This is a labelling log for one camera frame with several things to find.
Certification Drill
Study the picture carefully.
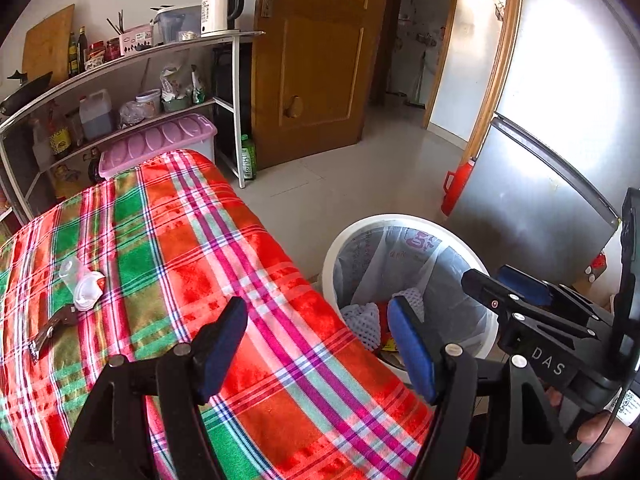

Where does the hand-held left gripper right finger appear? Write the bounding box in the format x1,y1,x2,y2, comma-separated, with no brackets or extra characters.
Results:
386,295,576,480

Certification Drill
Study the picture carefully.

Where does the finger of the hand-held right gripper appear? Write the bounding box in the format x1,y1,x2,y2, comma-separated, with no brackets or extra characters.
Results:
461,268,609,352
497,264,614,334

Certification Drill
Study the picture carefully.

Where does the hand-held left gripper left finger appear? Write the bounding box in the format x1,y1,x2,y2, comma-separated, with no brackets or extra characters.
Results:
57,296,249,480

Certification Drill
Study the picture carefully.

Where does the large white foam fruit net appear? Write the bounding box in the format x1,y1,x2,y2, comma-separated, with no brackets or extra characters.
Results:
342,304,384,352

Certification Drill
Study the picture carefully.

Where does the white round trash bin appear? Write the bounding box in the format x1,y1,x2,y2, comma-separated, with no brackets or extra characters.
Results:
321,214,499,387

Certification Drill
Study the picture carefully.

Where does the person's right hand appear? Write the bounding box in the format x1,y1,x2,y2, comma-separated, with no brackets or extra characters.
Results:
576,409,640,479

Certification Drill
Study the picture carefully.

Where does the clear plastic bin liner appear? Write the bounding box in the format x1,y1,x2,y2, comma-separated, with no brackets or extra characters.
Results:
334,225,489,352

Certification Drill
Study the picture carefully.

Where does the red thermos flask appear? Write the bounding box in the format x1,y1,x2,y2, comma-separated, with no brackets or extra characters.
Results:
440,156,477,217

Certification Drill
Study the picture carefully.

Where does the silver refrigerator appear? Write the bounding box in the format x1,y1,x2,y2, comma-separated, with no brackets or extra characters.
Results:
446,0,640,289

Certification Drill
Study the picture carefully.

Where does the red green plaid tablecloth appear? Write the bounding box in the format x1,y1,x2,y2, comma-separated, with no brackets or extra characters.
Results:
0,149,481,480

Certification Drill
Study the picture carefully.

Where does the translucent jelly cup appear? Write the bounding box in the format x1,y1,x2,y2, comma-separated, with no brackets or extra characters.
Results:
73,270,106,312

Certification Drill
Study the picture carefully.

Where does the brown strip wrapper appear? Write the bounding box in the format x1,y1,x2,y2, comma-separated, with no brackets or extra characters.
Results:
29,305,79,364

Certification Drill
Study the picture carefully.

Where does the clear plastic cup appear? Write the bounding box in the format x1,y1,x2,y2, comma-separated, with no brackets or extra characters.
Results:
59,255,84,287

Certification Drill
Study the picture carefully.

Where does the green plastic bottle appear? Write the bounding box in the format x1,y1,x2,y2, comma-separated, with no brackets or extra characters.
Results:
239,133,258,181

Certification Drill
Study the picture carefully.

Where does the purple lidded storage box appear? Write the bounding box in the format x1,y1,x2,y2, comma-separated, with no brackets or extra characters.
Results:
98,113,219,181

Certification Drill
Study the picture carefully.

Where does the crumpled clear plastic bag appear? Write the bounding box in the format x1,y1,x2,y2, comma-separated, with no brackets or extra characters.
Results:
118,101,146,131

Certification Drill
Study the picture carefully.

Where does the white plastic tub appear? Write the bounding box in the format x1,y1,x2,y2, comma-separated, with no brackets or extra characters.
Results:
135,89,163,117

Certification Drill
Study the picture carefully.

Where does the plastic jug dark liquid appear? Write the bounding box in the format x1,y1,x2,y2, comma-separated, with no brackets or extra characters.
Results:
78,89,116,142

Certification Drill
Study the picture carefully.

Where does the yellow label oil bottle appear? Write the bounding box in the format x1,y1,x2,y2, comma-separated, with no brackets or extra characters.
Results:
47,105,74,159

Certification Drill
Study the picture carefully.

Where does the clear plastic bottle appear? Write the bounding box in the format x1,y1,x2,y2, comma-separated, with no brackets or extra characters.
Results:
31,120,54,171

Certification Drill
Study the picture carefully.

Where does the printed plastic bag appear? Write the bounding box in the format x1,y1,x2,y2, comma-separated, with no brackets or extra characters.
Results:
159,64,194,101

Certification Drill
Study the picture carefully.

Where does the wooden door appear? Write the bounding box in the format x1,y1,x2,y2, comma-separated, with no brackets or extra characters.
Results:
249,0,394,171

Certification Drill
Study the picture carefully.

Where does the metal kitchen shelf rack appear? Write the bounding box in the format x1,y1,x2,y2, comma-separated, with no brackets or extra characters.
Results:
0,30,267,227

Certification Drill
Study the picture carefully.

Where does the black frying pan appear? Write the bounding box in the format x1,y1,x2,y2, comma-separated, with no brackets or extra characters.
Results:
0,70,54,117

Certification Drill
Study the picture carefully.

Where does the pink utensil holder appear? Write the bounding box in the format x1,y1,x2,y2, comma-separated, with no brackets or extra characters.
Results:
120,23,154,56

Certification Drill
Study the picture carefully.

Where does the clear plastic storage box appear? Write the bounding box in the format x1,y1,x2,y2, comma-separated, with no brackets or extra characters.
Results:
151,5,204,45

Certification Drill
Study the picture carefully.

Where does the white electric kettle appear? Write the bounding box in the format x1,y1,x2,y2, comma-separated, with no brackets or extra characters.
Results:
200,0,246,37

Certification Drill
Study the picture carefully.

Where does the wooden cutting board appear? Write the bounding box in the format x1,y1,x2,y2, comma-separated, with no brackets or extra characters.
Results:
22,3,76,87

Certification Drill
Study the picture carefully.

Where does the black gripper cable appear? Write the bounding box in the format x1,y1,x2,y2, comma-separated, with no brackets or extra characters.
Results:
574,389,637,467

